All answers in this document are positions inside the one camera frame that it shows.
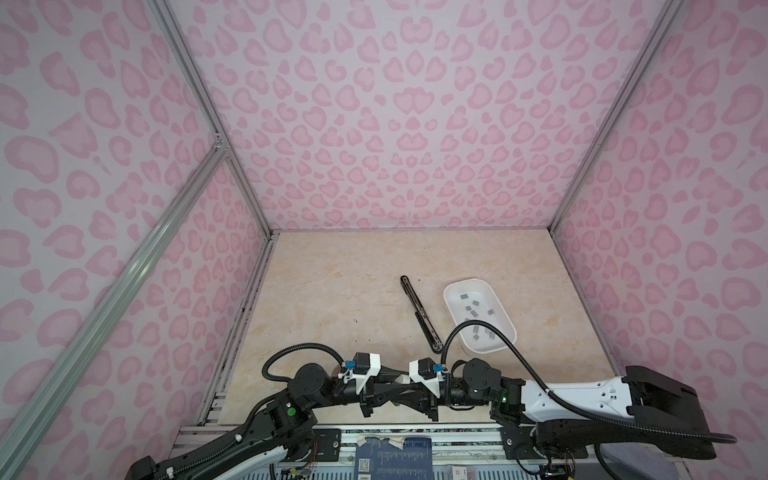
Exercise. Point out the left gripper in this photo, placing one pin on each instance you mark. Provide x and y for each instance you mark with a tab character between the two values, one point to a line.
377	395

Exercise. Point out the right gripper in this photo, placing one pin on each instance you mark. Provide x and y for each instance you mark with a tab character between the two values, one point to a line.
424	400

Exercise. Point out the black stapler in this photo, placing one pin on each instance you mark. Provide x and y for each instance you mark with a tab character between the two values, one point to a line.
430	333

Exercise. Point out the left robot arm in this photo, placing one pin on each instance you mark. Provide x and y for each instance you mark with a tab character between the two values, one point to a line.
281	425

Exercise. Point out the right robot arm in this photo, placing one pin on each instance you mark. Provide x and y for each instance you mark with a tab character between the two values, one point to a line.
642	406

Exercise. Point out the white plastic tray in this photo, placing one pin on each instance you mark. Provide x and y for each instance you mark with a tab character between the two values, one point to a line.
482	299

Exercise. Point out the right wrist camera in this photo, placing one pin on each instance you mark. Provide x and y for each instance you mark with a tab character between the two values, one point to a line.
428	374

